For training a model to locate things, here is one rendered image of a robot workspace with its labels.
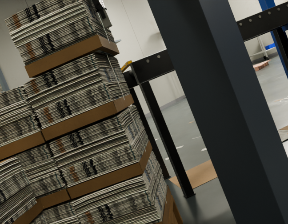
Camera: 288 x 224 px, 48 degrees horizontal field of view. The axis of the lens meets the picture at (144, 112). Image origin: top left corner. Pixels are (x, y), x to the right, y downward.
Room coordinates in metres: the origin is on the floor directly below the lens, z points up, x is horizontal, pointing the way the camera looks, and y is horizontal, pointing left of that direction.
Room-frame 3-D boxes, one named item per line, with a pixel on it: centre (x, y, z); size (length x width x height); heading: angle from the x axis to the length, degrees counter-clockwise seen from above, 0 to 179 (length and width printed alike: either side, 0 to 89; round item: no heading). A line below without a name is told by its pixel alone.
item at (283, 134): (2.15, -0.69, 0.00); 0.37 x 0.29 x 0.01; 100
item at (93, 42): (1.22, 0.18, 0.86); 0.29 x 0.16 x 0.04; 83
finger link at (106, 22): (1.29, 0.00, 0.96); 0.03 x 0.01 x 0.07; 81
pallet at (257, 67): (8.13, -2.78, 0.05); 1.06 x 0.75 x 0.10; 46
